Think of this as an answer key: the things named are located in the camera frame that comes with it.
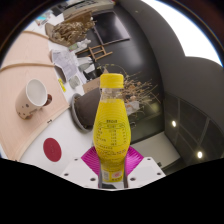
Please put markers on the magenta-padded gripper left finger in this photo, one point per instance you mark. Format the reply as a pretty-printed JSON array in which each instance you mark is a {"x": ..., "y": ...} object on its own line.
[{"x": 83, "y": 171}]

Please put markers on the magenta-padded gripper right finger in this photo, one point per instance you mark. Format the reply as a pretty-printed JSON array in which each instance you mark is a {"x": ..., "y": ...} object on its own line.
[{"x": 143, "y": 170}]

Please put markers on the yellow drink bottle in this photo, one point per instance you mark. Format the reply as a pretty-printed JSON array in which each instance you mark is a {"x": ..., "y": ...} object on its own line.
[{"x": 111, "y": 133}]

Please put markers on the flat round red coaster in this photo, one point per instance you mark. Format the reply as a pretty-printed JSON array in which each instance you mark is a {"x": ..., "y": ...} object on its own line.
[{"x": 52, "y": 150}]

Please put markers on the recessed ceiling light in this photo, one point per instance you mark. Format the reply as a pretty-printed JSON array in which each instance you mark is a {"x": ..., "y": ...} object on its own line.
[
  {"x": 199, "y": 154},
  {"x": 173, "y": 123}
]

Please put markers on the dark round plant saucer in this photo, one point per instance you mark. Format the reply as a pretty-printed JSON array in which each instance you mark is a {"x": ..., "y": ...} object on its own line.
[{"x": 74, "y": 111}]

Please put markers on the white plaster statue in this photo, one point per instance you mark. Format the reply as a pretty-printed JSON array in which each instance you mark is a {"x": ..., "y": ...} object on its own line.
[{"x": 132, "y": 107}]

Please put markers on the brown cardboard box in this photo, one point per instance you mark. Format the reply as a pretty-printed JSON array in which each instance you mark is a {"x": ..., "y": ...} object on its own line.
[{"x": 91, "y": 85}]

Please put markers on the small yellow flat item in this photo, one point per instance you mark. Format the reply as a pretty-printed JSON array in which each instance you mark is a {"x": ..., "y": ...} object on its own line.
[{"x": 62, "y": 85}]

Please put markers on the beige dotted cup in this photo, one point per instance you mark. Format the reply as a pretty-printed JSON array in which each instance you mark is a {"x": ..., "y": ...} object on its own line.
[{"x": 28, "y": 101}]

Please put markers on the small pale jar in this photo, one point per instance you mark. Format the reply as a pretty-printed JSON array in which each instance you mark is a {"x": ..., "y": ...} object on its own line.
[{"x": 75, "y": 82}]

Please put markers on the printed paper sheets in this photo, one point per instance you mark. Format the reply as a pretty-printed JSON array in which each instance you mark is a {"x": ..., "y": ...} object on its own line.
[{"x": 65, "y": 63}]

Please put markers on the wooden easel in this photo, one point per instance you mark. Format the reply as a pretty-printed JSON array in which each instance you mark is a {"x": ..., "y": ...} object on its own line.
[{"x": 96, "y": 51}]

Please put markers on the light plywood board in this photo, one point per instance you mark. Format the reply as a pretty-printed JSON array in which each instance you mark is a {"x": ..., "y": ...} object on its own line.
[{"x": 20, "y": 66}]

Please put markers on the white pump bottle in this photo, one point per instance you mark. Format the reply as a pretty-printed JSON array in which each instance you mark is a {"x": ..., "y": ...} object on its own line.
[{"x": 79, "y": 45}]

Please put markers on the brown carved wood sculpture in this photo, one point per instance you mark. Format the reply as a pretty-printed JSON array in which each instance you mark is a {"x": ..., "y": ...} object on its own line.
[{"x": 71, "y": 30}]

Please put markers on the dark wall screen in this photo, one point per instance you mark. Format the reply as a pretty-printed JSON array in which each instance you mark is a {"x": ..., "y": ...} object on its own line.
[{"x": 110, "y": 28}]

